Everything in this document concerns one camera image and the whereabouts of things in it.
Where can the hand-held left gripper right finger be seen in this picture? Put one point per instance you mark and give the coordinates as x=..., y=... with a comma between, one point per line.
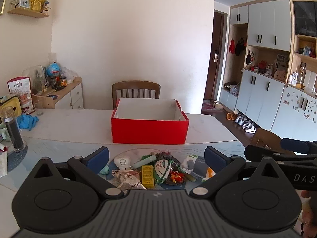
x=215, y=160

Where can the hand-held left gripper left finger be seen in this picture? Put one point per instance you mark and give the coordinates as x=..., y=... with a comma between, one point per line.
x=97, y=160

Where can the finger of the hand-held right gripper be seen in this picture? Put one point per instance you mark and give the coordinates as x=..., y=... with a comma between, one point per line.
x=292, y=144
x=255, y=152

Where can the teal soft item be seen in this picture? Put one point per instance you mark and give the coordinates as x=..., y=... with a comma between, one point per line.
x=104, y=170

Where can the grey white packet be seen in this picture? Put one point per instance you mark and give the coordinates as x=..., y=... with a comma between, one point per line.
x=197, y=167

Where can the silver foil packet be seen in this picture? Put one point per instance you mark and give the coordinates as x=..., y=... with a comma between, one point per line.
x=126, y=181

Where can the red candy bag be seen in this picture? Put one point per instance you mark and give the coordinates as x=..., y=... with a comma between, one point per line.
x=176, y=177

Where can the pale green tube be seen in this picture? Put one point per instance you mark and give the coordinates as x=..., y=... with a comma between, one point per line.
x=143, y=161

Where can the small yellow box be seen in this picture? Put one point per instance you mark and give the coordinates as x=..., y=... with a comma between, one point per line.
x=147, y=176

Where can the white green face pouch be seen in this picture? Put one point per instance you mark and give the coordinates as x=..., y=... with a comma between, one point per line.
x=162, y=171

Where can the red cardboard box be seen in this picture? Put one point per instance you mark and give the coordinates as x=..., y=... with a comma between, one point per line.
x=148, y=131

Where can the person's right hand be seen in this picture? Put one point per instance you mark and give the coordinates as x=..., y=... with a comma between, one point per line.
x=309, y=215

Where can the wooden chair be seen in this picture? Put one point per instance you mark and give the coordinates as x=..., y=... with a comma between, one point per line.
x=267, y=136
x=136, y=85

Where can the row of shoes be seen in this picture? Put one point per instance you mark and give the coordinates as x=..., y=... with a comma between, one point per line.
x=245, y=124

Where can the orange slippers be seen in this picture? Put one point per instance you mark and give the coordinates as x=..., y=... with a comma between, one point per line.
x=231, y=116

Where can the beige slippers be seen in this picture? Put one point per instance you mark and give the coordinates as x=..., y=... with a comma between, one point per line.
x=218, y=105

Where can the white drawer cabinet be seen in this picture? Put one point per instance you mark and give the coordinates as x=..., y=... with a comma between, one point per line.
x=74, y=96

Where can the drinking glass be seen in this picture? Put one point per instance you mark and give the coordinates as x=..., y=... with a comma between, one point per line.
x=39, y=109

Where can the blue cloth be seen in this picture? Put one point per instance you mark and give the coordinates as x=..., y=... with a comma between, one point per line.
x=28, y=122

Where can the blue round placemat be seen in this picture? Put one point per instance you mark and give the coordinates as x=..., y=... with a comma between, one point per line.
x=17, y=158

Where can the dark wooden door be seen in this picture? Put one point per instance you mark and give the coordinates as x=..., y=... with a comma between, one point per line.
x=213, y=79

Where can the dark sauce jar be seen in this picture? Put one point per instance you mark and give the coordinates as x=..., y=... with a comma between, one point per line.
x=54, y=83

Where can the glass bottle with black contents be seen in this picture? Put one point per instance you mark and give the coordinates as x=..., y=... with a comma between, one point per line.
x=12, y=131

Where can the clear plastic bag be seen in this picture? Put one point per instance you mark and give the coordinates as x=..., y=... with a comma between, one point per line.
x=69, y=74

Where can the pale green mug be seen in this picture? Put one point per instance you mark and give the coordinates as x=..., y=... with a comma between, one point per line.
x=3, y=132

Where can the clear bag green contents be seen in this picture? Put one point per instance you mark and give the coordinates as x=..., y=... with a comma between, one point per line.
x=37, y=81

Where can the blue globe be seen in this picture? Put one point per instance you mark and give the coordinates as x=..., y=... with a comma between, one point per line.
x=52, y=70

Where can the red white snack bag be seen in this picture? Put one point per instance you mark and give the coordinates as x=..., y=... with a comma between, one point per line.
x=22, y=91

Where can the yellow black container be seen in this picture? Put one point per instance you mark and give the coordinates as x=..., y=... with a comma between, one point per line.
x=11, y=104

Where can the black hanging bag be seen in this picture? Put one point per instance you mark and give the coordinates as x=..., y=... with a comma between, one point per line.
x=240, y=47

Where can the wooden wall shelf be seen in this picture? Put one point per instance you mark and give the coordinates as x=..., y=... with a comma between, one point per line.
x=27, y=13

